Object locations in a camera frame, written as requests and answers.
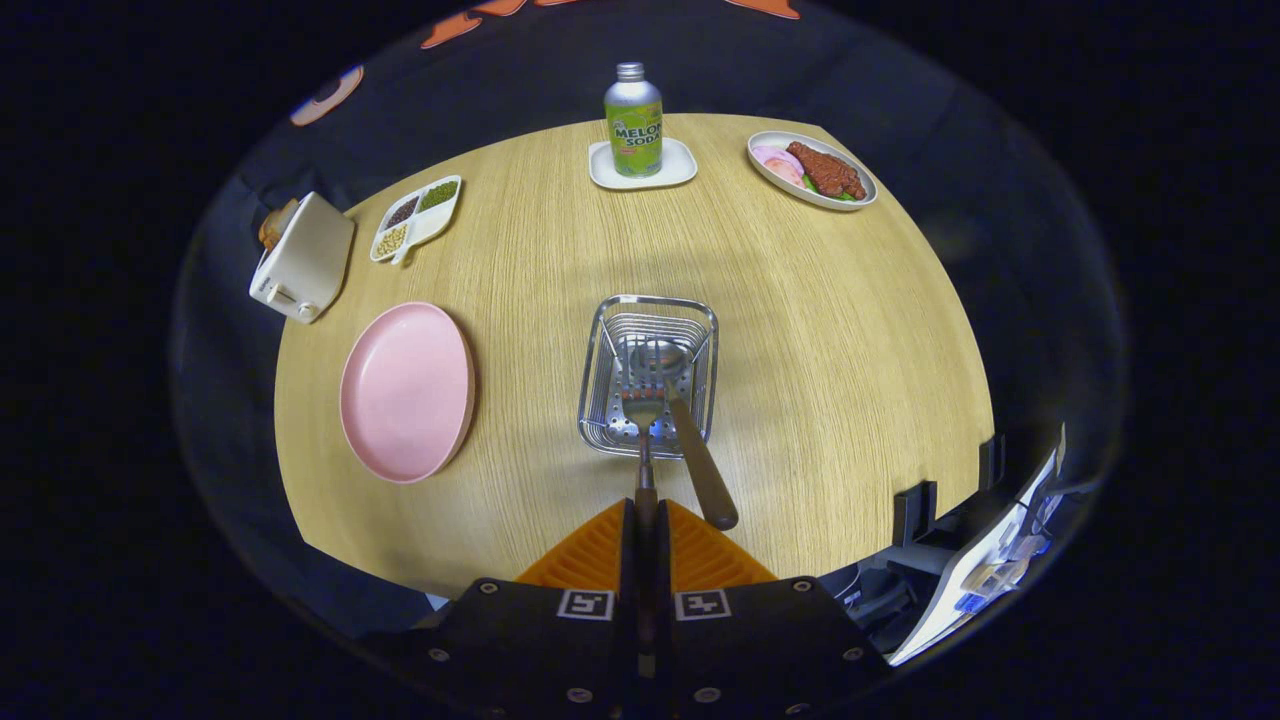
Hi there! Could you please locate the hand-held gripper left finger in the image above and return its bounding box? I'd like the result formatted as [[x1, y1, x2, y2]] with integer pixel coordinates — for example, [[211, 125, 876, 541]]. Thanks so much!
[[395, 498, 640, 717]]

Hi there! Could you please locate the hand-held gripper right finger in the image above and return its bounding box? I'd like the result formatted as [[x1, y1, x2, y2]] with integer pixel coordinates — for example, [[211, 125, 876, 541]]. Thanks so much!
[[655, 498, 891, 717]]

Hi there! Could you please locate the wooden handled metal spoon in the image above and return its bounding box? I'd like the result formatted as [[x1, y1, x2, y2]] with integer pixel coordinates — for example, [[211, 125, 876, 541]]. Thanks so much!
[[630, 340, 740, 532]]

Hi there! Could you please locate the wooden handled metal fork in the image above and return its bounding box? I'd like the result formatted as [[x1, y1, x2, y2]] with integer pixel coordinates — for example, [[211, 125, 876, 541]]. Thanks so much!
[[622, 393, 667, 681]]

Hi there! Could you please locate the pink round plate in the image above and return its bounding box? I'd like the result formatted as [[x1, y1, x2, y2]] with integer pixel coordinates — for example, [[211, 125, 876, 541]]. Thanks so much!
[[339, 302, 477, 485]]

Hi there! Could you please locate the white flat screen device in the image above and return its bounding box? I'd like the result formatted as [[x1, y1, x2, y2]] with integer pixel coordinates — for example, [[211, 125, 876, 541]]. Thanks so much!
[[888, 425, 1069, 667]]

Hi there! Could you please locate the white divided bean dish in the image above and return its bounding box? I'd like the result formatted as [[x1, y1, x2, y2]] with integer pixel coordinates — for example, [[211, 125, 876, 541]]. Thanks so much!
[[370, 175, 463, 266]]

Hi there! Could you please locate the white square coaster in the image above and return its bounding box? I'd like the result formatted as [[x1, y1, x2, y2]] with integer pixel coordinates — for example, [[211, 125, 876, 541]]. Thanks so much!
[[588, 137, 699, 191]]

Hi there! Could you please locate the oval plate with meat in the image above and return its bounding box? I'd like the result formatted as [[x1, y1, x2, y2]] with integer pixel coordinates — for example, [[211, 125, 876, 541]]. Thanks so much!
[[747, 131, 879, 212]]

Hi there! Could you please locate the green soda bottle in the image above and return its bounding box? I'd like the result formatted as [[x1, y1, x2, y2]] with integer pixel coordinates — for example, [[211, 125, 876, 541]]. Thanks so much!
[[604, 62, 664, 179]]

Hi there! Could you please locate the white toaster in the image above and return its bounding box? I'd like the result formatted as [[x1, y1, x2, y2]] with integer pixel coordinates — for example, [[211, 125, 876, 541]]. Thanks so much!
[[249, 192, 356, 325]]

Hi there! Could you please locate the toasted bread slice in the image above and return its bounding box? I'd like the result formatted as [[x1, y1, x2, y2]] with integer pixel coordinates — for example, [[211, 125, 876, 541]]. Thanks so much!
[[258, 198, 300, 251]]

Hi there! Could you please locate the metal wire cutlery basket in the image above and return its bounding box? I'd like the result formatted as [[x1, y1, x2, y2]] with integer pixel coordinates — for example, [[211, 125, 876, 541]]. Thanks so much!
[[577, 294, 720, 459]]

